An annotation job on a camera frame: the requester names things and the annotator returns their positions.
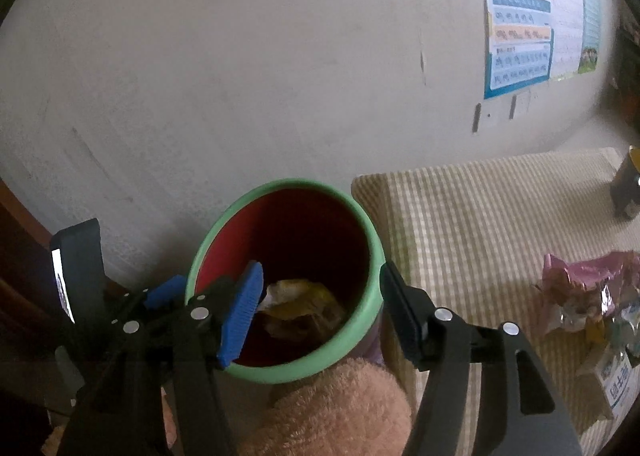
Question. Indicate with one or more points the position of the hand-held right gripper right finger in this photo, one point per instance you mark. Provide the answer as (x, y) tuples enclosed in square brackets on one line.
[(400, 316)]

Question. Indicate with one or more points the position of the silver foil wrapper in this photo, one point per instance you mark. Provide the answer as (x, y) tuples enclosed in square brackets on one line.
[(612, 298)]

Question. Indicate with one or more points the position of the dark wooden furniture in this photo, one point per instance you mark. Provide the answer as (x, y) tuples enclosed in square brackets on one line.
[(25, 261)]

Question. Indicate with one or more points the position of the crumpled yellow wrapper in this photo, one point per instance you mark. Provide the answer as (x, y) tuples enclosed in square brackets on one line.
[(305, 301)]

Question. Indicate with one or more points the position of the dark shelf unit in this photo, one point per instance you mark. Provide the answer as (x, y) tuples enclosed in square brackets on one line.
[(627, 66)]

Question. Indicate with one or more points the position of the white wall socket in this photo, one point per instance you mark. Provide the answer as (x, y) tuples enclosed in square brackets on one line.
[(522, 103)]

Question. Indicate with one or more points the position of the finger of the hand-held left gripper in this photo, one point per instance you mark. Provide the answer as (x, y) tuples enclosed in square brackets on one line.
[(165, 290)]

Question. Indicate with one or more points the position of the grey mug with yellow inside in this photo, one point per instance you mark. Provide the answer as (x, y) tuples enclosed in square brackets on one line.
[(625, 186)]

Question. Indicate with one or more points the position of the white and blue carton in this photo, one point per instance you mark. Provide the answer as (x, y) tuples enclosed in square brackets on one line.
[(610, 376)]

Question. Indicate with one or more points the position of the blue bordered wall poster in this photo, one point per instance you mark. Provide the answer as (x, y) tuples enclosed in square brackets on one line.
[(520, 36)]

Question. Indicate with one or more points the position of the green bordered wall poster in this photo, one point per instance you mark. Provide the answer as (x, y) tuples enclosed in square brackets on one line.
[(590, 26)]

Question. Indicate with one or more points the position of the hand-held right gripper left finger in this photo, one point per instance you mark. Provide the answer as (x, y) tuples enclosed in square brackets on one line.
[(242, 321)]

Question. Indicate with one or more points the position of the white chart wall poster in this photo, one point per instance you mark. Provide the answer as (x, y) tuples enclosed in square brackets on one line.
[(565, 11)]

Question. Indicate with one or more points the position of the green bin with red inside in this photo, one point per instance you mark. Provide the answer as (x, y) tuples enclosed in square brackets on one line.
[(300, 216)]

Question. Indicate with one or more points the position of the crumpled pink wrapper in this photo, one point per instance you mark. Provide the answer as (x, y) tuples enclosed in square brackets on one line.
[(580, 276)]

